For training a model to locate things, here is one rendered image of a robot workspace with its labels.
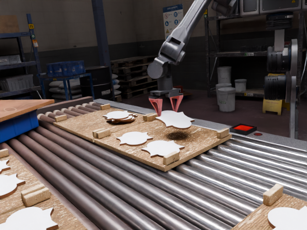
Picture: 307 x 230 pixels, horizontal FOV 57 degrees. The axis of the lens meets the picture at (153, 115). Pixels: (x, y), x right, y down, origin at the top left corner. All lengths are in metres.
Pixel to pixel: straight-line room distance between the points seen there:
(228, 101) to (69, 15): 3.94
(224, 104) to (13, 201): 4.30
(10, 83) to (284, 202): 5.05
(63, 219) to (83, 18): 6.44
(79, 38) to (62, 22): 0.51
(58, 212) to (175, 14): 6.53
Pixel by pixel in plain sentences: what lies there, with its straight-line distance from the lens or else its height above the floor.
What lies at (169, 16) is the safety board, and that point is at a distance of 7.14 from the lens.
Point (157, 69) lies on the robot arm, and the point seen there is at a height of 1.20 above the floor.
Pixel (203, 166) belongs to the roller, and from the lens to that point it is 0.88.
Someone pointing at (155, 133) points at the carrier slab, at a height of 0.94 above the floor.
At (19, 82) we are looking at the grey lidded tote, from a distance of 5.47.
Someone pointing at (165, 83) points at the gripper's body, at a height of 1.14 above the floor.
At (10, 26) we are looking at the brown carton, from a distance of 5.46.
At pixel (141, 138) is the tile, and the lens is 1.06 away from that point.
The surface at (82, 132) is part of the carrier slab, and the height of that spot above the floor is 0.94.
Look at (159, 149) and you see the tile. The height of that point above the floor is 0.94.
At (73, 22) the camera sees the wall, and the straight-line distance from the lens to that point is 6.80.
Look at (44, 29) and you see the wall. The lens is 6.44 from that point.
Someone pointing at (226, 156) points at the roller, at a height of 0.92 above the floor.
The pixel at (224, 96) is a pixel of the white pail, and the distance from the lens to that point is 4.82.
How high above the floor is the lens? 1.30
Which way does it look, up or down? 15 degrees down
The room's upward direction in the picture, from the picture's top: 5 degrees counter-clockwise
